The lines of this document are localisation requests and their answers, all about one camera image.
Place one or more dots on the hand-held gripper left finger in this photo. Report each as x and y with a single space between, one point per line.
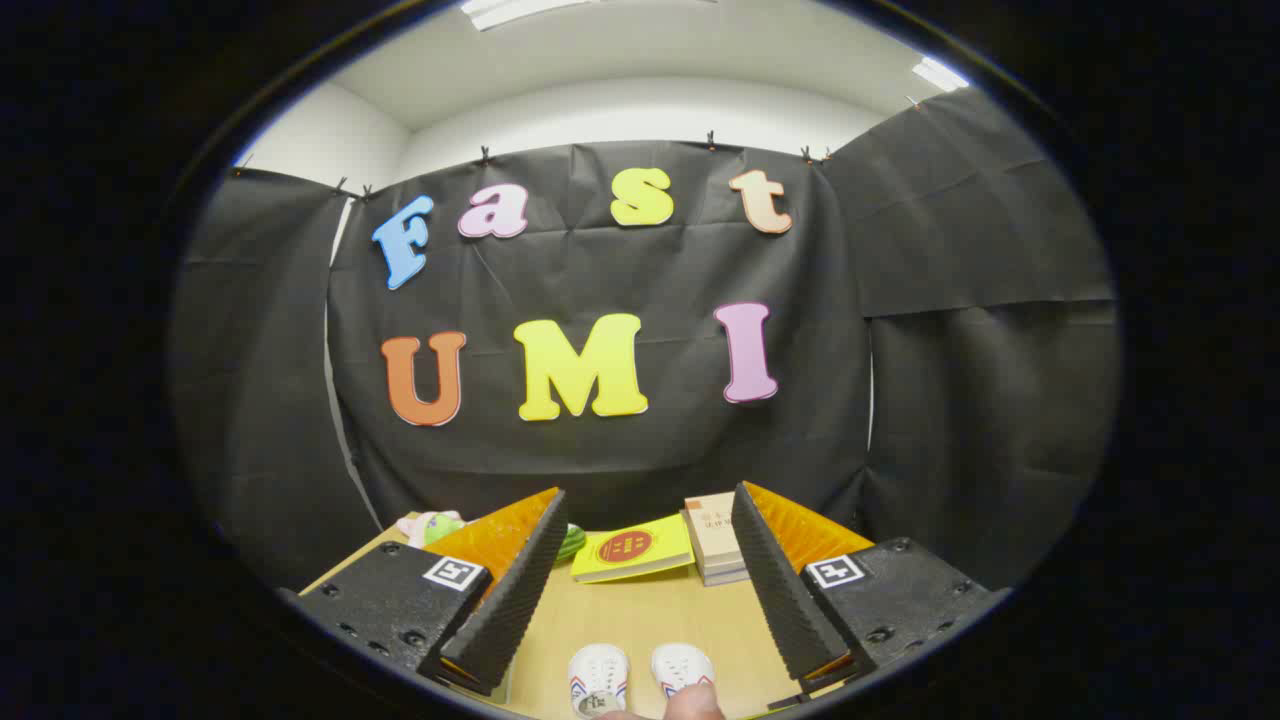
515 610

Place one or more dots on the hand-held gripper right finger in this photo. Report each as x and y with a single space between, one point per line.
780 600

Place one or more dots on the white canvas shoe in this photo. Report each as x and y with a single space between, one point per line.
598 670
682 665

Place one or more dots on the grey cover book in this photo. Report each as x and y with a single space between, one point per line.
728 577

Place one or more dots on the watermelon plush toy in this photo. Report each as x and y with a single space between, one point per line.
572 542

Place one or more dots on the beige cover book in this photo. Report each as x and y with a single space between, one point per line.
712 530

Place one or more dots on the pink and green plush toy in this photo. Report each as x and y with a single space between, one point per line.
432 526

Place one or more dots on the yellow book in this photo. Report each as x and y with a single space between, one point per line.
630 550

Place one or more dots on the ceiling light panel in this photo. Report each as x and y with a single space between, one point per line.
940 74
520 10

